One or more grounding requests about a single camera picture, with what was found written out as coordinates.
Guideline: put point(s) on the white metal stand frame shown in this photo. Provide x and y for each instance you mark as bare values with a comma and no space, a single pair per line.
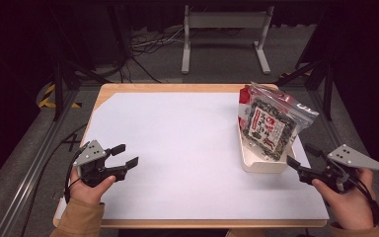
225,20

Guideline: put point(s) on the person's right hand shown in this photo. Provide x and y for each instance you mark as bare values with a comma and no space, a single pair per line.
352,207

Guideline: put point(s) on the aluminium rail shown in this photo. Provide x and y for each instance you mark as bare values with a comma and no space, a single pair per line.
29,177
339,138

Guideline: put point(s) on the person's left hand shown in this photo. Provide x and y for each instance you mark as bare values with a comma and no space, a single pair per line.
89,194

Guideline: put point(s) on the white paper sheet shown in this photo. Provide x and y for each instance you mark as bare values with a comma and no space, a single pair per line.
177,131

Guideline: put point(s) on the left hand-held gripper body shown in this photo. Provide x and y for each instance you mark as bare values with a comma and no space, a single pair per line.
90,154

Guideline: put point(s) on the red seasoning packet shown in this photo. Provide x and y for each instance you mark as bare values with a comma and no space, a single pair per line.
244,98

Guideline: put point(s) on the clear seaweed packet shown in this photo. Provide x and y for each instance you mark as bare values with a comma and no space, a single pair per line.
269,128

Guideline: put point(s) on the black yellow hazard tape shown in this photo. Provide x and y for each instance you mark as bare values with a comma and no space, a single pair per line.
292,75
47,95

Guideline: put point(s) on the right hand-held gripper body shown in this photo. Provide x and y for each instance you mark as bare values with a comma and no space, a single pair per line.
352,158

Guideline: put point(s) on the white divided container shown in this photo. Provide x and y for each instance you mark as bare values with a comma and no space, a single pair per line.
260,164

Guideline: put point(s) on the black metal stand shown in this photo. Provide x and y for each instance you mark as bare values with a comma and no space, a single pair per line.
327,89
58,89

